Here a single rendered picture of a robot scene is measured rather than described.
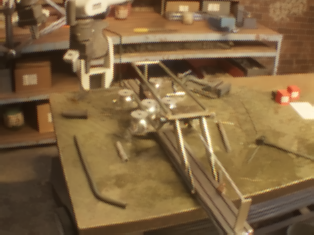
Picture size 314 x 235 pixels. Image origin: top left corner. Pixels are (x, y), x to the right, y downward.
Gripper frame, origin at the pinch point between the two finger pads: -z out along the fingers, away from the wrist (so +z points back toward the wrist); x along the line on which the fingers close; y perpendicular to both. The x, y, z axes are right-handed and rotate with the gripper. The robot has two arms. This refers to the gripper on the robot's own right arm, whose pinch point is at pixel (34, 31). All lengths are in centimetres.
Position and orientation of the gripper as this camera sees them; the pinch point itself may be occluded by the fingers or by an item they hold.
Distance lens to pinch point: 132.6
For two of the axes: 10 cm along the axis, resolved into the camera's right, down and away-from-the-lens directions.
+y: -2.9, 5.5, -7.8
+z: -1.5, -8.3, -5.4
